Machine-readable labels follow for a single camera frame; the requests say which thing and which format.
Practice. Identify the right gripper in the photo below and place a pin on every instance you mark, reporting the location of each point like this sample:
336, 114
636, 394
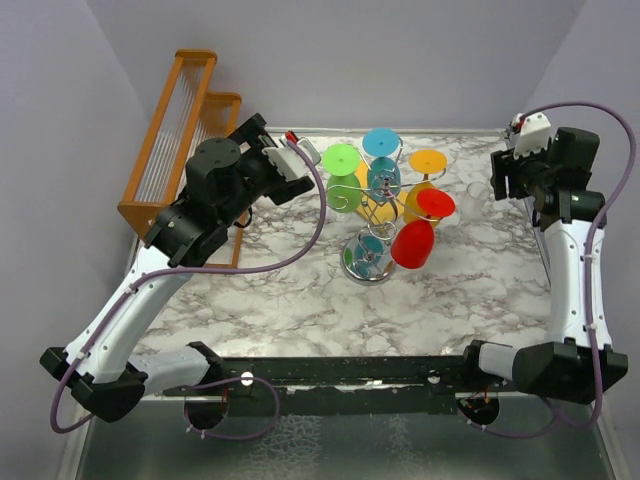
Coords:
505, 165

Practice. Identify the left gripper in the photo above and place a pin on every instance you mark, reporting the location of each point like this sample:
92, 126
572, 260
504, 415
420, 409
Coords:
254, 134

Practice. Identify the clear wine glass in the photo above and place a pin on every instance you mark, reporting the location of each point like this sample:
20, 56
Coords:
473, 201

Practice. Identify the green plastic wine glass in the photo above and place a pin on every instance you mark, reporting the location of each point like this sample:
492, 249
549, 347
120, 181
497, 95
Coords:
343, 188

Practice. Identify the yellow plastic wine glass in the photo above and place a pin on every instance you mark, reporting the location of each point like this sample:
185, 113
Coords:
428, 163

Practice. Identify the blue plastic wine glass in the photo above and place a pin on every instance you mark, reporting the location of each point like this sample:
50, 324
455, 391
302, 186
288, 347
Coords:
383, 175

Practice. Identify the red plastic wine glass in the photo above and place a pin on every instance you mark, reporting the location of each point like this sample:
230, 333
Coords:
424, 208

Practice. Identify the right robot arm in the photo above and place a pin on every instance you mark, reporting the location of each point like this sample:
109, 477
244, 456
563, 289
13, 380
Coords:
576, 361

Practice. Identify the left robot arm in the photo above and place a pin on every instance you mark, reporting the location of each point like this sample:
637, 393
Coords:
224, 177

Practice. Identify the chrome wine glass rack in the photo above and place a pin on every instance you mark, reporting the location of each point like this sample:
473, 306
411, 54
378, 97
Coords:
366, 258

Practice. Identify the wooden dish rack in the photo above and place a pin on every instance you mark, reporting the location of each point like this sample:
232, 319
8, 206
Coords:
187, 113

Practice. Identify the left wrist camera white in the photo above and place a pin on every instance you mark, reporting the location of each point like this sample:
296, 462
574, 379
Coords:
287, 161

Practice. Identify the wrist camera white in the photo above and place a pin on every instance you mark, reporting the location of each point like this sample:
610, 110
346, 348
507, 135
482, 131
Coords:
287, 161
533, 134

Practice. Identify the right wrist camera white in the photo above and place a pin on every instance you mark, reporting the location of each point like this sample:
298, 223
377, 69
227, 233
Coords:
533, 134

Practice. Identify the black mounting rail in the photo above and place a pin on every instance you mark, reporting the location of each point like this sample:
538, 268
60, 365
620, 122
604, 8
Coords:
327, 386

